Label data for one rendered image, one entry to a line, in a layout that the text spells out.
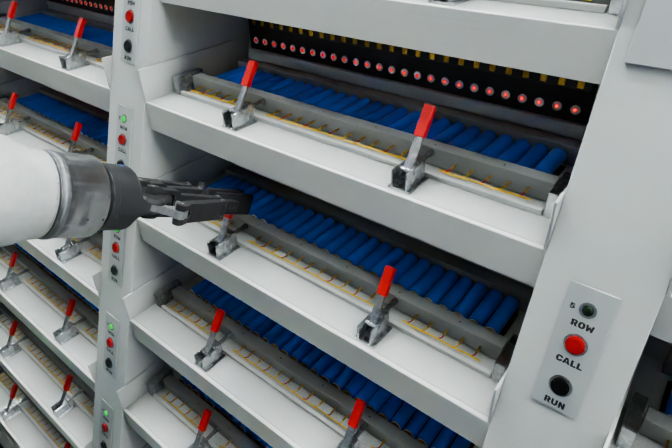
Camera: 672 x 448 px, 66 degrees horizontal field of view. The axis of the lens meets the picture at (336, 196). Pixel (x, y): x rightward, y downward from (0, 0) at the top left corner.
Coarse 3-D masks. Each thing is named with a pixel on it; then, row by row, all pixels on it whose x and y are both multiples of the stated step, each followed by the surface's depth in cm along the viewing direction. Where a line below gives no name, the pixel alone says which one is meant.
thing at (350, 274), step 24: (240, 216) 79; (264, 240) 77; (288, 240) 74; (312, 264) 71; (336, 264) 69; (360, 288) 67; (408, 312) 63; (432, 312) 61; (432, 336) 60; (456, 336) 60; (480, 336) 58; (480, 360) 57
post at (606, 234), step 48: (624, 48) 40; (624, 96) 41; (624, 144) 41; (576, 192) 44; (624, 192) 42; (576, 240) 44; (624, 240) 42; (624, 288) 42; (528, 336) 48; (624, 336) 43; (528, 384) 48; (624, 384) 43; (528, 432) 49; (576, 432) 46
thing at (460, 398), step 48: (144, 240) 86; (192, 240) 78; (240, 288) 72; (288, 288) 69; (336, 288) 68; (336, 336) 62; (384, 384) 60; (432, 384) 55; (480, 384) 55; (480, 432) 53
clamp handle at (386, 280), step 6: (384, 270) 60; (390, 270) 59; (384, 276) 60; (390, 276) 59; (384, 282) 60; (390, 282) 59; (378, 288) 60; (384, 288) 59; (378, 294) 60; (384, 294) 59; (378, 300) 60; (384, 300) 60; (378, 306) 60; (372, 312) 60; (378, 312) 60; (372, 318) 60; (378, 318) 60
